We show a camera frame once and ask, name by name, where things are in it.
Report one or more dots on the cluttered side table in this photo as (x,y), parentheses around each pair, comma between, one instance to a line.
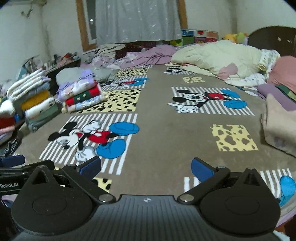
(51,67)

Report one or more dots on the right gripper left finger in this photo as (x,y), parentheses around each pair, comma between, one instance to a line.
(81,178)

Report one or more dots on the colourful foam play mat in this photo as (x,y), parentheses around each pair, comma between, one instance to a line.
(198,36)

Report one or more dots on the white striped folded blanket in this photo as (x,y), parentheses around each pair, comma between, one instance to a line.
(26,84)

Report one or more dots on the green striped pillow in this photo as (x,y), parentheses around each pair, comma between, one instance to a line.
(287,92)

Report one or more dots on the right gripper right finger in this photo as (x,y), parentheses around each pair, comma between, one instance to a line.
(209,177)

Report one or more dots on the red green folded garment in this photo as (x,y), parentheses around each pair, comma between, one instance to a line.
(86,95)

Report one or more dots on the pink pillow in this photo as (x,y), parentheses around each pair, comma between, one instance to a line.
(283,73)

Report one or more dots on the black striped garment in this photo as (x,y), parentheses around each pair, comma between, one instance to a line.
(9,145)

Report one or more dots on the yellow plush toy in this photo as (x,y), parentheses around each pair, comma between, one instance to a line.
(239,38)

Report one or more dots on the dark wooden headboard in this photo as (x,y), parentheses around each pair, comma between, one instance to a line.
(279,38)

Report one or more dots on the purple pillow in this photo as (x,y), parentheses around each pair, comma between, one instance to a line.
(265,89)

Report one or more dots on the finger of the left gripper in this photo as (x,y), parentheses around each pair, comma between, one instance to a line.
(12,161)

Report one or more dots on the Mickey Mouse bed blanket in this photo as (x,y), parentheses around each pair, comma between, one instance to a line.
(157,156)

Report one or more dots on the pink knitted sweater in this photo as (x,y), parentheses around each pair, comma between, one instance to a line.
(278,126)

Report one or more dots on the grey star curtain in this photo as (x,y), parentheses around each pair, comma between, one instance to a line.
(136,21)

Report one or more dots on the purple crumpled blanket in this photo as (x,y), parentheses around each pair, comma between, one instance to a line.
(158,55)

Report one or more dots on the yellow folded garment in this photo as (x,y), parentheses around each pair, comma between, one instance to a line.
(37,99)

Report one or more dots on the cream quilted duvet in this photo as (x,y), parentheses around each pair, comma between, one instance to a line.
(223,59)

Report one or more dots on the lavender folded garment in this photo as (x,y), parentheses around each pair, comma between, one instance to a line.
(74,81)

